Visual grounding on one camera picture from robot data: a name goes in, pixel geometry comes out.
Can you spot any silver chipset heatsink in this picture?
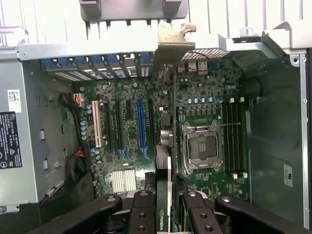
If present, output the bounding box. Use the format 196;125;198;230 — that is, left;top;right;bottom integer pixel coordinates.
112;169;137;193

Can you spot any metal CPU socket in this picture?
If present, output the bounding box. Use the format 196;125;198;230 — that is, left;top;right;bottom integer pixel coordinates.
180;118;224;175

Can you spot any long black expansion slot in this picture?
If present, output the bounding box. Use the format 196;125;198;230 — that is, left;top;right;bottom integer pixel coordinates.
148;98;156;147
116;101;127;156
103;101;114;149

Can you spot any blue expansion slot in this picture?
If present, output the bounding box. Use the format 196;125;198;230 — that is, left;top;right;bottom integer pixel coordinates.
136;98;151;161

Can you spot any white PCI expansion slot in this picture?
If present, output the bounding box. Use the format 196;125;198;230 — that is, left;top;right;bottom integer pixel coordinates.
91;99;103;149

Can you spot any grey open PC case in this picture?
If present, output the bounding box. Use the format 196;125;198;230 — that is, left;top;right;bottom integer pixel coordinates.
0;14;312;234

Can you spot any green motherboard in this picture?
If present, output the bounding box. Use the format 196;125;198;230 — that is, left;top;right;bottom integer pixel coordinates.
74;63;249;208

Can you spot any white power connector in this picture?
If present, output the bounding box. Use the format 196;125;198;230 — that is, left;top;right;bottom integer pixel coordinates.
73;93;85;108

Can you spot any grey power supply unit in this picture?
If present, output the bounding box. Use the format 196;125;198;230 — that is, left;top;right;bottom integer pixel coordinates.
0;60;39;207

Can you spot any blue slot retention clip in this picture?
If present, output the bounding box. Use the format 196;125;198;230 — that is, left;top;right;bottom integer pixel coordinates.
75;56;90;67
58;57;74;67
92;55;107;66
139;52;156;66
41;58;57;68
108;54;122;66

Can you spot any grey printed parts rack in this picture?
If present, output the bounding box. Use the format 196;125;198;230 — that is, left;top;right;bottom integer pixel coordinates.
79;0;190;22

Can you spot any black air duct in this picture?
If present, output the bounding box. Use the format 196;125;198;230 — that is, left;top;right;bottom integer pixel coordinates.
19;170;98;234

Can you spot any coloured power wire bundle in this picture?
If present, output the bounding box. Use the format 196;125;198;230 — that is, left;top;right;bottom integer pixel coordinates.
65;148;86;181

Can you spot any black sleeved power cable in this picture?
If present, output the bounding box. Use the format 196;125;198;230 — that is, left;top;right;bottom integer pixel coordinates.
59;92;87;181

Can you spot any red black twisted wire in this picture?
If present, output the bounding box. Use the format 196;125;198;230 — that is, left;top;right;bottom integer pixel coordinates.
179;50;214;74

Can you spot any beige corner bracket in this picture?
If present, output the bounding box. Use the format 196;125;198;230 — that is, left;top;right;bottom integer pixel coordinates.
262;20;312;56

